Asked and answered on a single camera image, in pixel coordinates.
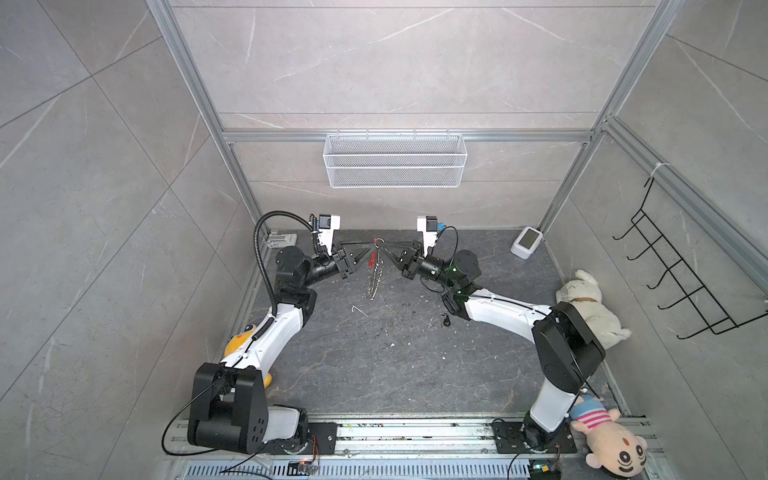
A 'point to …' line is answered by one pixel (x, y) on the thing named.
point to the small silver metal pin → (352, 309)
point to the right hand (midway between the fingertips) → (380, 248)
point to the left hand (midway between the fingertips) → (374, 244)
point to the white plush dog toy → (585, 293)
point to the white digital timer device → (526, 242)
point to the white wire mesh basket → (390, 161)
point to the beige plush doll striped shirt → (612, 447)
